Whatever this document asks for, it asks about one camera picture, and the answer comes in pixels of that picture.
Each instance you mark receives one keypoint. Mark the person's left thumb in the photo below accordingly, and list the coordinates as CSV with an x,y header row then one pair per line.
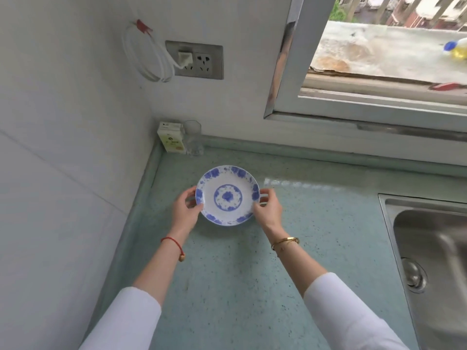
x,y
196,207

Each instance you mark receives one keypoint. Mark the blue patterned white plate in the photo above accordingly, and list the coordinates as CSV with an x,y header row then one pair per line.
x,y
228,195

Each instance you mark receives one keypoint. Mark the clear drinking glass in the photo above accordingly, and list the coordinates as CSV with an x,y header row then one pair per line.
x,y
193,137

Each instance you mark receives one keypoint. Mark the person's right forearm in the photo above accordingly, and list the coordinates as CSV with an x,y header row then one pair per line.
x,y
317,287

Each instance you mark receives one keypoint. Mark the person's left forearm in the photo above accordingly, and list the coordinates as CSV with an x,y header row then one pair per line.
x,y
144,284

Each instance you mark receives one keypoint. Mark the metal window frame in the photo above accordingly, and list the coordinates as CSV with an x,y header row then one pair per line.
x,y
310,87

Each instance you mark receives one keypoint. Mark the grey wall power socket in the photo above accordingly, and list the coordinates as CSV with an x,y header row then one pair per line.
x,y
208,61

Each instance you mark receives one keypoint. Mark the person's left hand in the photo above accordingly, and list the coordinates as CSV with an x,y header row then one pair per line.
x,y
183,214

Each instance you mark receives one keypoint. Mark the sink drain plug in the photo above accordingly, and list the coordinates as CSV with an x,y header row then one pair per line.
x,y
413,274

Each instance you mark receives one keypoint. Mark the red flat object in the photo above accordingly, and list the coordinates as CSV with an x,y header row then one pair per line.
x,y
448,86

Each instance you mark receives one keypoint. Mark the white power plug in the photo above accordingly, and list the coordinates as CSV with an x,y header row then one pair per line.
x,y
185,57

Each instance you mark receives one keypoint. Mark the person's right thumb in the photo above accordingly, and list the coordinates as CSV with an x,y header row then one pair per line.
x,y
259,207

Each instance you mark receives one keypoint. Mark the yellow plastic bottle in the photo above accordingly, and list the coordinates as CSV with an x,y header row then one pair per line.
x,y
456,48

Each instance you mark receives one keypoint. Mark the small white carton box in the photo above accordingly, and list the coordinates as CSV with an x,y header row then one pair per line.
x,y
170,137

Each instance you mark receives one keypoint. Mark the stainless steel sink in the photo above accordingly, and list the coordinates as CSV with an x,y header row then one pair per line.
x,y
430,258

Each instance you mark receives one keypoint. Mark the person's right hand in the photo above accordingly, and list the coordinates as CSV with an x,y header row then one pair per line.
x,y
270,211

